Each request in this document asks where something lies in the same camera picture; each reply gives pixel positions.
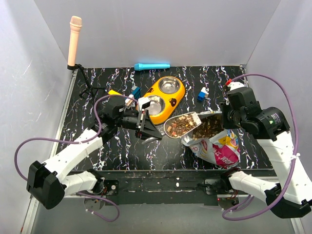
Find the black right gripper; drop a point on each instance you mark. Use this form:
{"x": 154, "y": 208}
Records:
{"x": 226, "y": 124}

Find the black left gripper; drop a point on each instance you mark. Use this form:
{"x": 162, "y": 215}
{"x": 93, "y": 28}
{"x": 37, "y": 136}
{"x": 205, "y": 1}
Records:
{"x": 147, "y": 130}

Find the silver metal scoop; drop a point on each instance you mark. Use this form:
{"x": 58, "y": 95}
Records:
{"x": 177, "y": 126}

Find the pink white pet food bag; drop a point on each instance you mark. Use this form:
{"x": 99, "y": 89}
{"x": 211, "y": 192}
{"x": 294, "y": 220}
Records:
{"x": 212, "y": 143}

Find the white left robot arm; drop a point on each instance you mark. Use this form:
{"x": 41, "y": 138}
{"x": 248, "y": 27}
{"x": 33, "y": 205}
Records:
{"x": 49, "y": 182}

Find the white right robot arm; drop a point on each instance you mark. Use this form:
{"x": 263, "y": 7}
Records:
{"x": 291, "y": 197}

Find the yellow double pet bowl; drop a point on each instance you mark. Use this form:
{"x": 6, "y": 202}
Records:
{"x": 164, "y": 95}

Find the blue beige brick stack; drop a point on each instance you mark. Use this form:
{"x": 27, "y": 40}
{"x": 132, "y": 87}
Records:
{"x": 135, "y": 94}

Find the blue toy brick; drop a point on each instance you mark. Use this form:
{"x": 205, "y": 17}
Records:
{"x": 203, "y": 94}

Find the yellow toy brick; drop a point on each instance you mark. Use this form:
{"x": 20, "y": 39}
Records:
{"x": 112, "y": 92}

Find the cyan flashlight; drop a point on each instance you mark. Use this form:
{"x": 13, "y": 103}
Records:
{"x": 158, "y": 66}

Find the pink microphone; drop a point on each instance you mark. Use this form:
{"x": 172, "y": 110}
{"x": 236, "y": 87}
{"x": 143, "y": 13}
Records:
{"x": 75, "y": 28}

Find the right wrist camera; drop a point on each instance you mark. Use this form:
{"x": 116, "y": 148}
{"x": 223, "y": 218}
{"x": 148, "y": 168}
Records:
{"x": 240, "y": 101}

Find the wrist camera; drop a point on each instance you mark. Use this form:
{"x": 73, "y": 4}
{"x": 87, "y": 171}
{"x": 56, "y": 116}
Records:
{"x": 240, "y": 101}
{"x": 115, "y": 105}

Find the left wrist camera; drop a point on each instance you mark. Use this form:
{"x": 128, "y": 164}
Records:
{"x": 115, "y": 105}

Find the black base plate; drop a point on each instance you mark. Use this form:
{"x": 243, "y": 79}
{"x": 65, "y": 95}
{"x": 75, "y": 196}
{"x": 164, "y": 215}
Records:
{"x": 167, "y": 187}

